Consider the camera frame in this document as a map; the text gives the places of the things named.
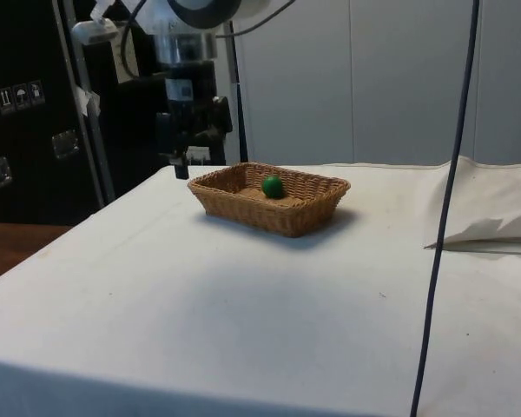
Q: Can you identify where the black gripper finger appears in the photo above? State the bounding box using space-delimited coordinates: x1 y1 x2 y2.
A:
191 95 234 147
155 110 191 181

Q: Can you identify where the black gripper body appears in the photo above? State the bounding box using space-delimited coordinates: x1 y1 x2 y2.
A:
157 59 219 115

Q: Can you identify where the wicker basket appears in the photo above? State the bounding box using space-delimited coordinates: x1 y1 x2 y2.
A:
186 162 353 239

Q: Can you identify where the green ball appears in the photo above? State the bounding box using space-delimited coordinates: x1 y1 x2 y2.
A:
260 175 285 201

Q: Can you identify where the pale locker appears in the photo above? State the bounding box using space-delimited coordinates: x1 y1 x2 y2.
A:
233 17 352 166

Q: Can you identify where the black cabinet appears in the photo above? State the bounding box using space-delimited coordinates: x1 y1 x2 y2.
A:
0 0 249 227

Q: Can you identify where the black cable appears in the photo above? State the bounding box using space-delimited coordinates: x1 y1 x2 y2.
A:
120 0 158 82
409 0 481 417

